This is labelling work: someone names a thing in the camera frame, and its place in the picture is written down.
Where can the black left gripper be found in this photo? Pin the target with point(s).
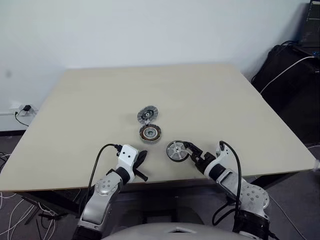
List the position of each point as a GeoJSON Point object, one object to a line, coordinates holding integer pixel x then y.
{"type": "Point", "coordinates": [136, 163]}

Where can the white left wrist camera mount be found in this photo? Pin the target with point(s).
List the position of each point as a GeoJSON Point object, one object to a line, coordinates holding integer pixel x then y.
{"type": "Point", "coordinates": [127, 153]}

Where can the black plug adapter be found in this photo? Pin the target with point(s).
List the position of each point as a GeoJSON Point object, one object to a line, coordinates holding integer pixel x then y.
{"type": "Point", "coordinates": [26, 108]}

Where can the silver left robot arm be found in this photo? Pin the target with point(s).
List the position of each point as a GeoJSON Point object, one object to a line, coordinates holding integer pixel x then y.
{"type": "Point", "coordinates": [100, 200]}

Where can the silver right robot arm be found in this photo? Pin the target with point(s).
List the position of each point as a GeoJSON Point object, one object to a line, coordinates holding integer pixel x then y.
{"type": "Point", "coordinates": [252, 195]}

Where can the grey round motor lid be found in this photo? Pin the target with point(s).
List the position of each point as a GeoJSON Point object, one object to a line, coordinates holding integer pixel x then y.
{"type": "Point", "coordinates": [147, 114]}

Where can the motor housing with copper windings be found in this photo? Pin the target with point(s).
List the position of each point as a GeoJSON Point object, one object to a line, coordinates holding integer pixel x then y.
{"type": "Point", "coordinates": [150, 140]}

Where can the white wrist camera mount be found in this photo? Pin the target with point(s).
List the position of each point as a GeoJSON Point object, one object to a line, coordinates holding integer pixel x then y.
{"type": "Point", "coordinates": [226, 156]}
{"type": "Point", "coordinates": [127, 153]}

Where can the grey robot torso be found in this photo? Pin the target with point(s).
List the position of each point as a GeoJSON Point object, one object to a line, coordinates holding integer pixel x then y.
{"type": "Point", "coordinates": [175, 231]}

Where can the large black bag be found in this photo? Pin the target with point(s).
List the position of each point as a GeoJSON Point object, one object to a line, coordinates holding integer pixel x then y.
{"type": "Point", "coordinates": [287, 100]}

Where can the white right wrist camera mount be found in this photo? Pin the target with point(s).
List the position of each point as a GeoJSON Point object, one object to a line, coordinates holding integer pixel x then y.
{"type": "Point", "coordinates": [226, 156]}

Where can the white wall power strip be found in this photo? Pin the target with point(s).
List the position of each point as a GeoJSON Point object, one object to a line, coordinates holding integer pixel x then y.
{"type": "Point", "coordinates": [15, 110]}

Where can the silver spoked rotor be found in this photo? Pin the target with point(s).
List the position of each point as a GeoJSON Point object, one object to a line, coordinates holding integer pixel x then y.
{"type": "Point", "coordinates": [175, 151]}

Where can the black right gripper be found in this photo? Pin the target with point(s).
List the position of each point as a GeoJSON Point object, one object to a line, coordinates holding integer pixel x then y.
{"type": "Point", "coordinates": [203, 159]}

